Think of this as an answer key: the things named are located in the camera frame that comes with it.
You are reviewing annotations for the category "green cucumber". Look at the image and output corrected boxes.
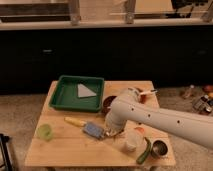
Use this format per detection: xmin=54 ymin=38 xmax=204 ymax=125
xmin=136 ymin=137 xmax=151 ymax=164

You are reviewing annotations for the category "blue grey sponge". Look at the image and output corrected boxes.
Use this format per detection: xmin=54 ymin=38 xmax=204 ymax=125
xmin=83 ymin=122 xmax=104 ymax=139

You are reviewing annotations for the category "dark red bowl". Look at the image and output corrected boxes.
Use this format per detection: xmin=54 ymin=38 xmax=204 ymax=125
xmin=102 ymin=96 xmax=115 ymax=114

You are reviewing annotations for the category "green plastic cup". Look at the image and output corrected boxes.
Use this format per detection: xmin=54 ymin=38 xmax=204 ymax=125
xmin=36 ymin=124 xmax=53 ymax=141

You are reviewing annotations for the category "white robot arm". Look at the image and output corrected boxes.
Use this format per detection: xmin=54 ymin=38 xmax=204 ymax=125
xmin=105 ymin=87 xmax=213 ymax=149

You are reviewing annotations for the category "orange carrot piece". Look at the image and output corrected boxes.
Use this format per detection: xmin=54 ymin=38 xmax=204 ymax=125
xmin=134 ymin=127 xmax=145 ymax=133

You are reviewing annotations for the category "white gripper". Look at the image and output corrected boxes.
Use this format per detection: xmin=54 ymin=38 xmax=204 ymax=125
xmin=105 ymin=115 xmax=126 ymax=131

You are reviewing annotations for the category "pile of floor objects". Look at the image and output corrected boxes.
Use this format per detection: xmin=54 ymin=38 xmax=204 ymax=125
xmin=193 ymin=85 xmax=213 ymax=115

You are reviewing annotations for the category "dark red grape bunch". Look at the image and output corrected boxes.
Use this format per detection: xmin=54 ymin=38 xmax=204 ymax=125
xmin=105 ymin=129 xmax=124 ymax=137

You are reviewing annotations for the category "green plastic tray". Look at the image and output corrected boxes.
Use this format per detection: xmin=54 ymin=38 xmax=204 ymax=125
xmin=49 ymin=75 xmax=104 ymax=112

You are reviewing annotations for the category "clear plastic bottle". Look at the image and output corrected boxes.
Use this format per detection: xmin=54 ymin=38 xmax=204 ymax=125
xmin=182 ymin=85 xmax=195 ymax=99

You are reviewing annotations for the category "wooden table board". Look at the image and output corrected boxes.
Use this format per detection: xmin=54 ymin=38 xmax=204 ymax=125
xmin=25 ymin=81 xmax=176 ymax=168

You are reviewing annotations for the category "white folded napkin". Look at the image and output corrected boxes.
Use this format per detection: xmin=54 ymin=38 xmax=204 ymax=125
xmin=78 ymin=84 xmax=96 ymax=98

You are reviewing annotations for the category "small metal cup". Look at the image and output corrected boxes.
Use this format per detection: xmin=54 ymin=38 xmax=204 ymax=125
xmin=151 ymin=140 xmax=168 ymax=158

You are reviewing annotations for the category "white plastic cup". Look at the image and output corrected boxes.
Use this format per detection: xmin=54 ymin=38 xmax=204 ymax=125
xmin=124 ymin=129 xmax=143 ymax=151

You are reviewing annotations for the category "black stand at left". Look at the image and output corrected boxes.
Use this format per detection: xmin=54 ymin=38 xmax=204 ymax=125
xmin=0 ymin=133 xmax=13 ymax=171

